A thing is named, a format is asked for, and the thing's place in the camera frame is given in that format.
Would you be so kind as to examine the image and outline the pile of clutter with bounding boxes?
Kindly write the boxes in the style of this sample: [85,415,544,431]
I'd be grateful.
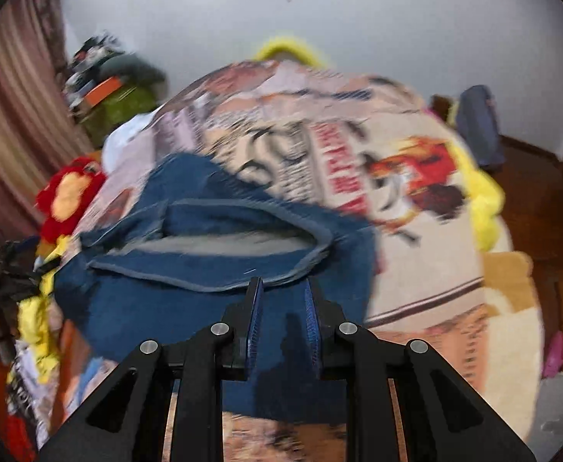
[65,33,133,107]

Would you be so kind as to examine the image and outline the tan fleece mat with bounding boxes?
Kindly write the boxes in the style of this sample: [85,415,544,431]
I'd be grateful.
[483,250,535,313]

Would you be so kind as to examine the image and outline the yellow fleece blanket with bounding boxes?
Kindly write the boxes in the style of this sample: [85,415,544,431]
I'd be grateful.
[447,101,506,252]

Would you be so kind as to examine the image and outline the printed blanket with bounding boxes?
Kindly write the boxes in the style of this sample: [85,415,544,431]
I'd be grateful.
[70,58,542,462]

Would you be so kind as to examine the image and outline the blue denim jacket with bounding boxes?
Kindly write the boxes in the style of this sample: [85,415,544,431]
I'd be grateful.
[53,154,379,415]

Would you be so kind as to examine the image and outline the white cloth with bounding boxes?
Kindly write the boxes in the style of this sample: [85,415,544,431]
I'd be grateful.
[102,113,158,174]

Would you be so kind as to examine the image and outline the printed magazines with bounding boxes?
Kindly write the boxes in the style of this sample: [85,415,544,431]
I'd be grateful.
[7,341,63,427]

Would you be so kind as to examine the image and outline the yellow cloth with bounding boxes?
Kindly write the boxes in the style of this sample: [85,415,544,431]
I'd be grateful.
[19,231,65,381]

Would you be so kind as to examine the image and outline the striped red curtain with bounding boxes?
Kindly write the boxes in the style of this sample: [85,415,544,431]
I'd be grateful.
[0,0,94,236]

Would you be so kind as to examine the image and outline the orange box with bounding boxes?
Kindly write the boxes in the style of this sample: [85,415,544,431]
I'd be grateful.
[84,77,121,107]

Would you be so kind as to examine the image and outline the red plush toy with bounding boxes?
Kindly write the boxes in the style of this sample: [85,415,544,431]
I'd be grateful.
[36,156,106,244]

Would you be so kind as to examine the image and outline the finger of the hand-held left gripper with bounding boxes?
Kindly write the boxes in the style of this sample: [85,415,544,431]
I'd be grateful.
[0,241,63,292]

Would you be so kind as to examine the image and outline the grey backpack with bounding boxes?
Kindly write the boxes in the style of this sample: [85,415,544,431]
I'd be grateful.
[455,85,504,169]

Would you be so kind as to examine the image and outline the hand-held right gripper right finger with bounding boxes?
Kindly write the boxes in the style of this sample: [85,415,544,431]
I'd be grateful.
[303,279,537,462]

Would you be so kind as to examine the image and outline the green patterned box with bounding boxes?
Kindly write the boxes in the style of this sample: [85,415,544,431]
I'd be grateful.
[82,84,167,136]

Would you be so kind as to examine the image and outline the pink item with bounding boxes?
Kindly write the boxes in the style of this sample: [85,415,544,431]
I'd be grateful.
[543,331,563,379]

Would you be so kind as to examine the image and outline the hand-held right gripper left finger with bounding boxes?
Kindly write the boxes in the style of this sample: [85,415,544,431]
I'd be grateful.
[38,276,265,462]

